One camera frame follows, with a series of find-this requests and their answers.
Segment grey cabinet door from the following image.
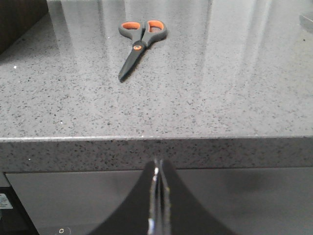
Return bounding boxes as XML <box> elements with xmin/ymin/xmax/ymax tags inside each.
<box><xmin>6</xmin><ymin>162</ymin><xmax>313</xmax><ymax>235</ymax></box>

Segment dark wooden drawer cabinet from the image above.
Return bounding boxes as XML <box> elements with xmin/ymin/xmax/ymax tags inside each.
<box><xmin>0</xmin><ymin>0</ymin><xmax>48</xmax><ymax>53</ymax></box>

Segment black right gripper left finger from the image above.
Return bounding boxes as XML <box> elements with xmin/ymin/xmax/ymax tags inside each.
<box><xmin>91</xmin><ymin>161</ymin><xmax>158</xmax><ymax>235</ymax></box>

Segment white QR code sticker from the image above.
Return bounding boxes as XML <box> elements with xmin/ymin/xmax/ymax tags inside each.
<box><xmin>0</xmin><ymin>193</ymin><xmax>13</xmax><ymax>210</ymax></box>

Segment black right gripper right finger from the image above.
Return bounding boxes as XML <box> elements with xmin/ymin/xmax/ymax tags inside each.
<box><xmin>159</xmin><ymin>160</ymin><xmax>235</xmax><ymax>235</ymax></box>

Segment grey orange scissors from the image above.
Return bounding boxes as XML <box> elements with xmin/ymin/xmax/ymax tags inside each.
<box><xmin>118</xmin><ymin>20</ymin><xmax>168</xmax><ymax>82</ymax></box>

